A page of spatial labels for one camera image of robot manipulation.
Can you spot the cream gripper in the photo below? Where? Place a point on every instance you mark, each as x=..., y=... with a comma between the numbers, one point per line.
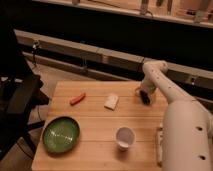
x=152, y=97

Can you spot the white sponge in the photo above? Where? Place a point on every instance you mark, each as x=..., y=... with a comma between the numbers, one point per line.
x=111, y=101

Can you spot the white bottle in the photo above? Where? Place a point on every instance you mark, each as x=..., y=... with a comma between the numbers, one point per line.
x=159, y=138

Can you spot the black chair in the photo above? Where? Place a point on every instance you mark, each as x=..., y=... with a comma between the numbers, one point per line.
x=19, y=94

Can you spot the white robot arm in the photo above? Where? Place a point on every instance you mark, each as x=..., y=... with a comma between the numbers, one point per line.
x=187, y=124

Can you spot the green plate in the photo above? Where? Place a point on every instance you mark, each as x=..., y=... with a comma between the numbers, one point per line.
x=61, y=135

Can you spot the white cup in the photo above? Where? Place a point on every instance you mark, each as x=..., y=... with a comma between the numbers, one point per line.
x=125, y=137

